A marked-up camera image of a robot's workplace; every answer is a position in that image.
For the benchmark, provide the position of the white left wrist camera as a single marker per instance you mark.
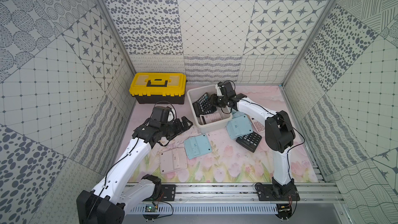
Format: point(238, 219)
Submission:
point(171, 117)

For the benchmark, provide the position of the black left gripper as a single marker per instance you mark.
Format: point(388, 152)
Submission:
point(177, 125)

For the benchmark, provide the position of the teal calculator face up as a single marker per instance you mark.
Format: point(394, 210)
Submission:
point(259, 127)

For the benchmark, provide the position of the pink calculator face up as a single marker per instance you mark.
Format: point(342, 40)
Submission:
point(210, 118)

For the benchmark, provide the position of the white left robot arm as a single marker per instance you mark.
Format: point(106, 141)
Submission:
point(118, 177)

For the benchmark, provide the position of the white plastic storage box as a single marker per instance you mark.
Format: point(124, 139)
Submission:
point(193, 95)

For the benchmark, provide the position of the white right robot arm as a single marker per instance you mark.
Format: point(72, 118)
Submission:
point(279, 132)

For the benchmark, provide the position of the floral pink table mat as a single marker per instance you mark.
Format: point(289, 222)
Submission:
point(228, 162)

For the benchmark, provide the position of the pink calculator face down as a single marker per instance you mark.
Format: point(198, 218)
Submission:
point(173, 160)

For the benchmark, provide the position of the yellow and black toolbox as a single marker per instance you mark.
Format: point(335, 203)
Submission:
point(151, 88)

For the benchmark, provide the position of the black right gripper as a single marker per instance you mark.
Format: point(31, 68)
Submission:
point(216, 101)

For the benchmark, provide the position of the light blue calculator face down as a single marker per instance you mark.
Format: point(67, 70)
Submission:
point(239, 126)

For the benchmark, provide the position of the light blue calculator back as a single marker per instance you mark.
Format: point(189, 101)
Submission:
point(197, 146)

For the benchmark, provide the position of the black calculator face down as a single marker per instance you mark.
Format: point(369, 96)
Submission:
point(203, 106)

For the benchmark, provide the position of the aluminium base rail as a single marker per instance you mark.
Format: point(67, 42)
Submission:
point(189, 199)

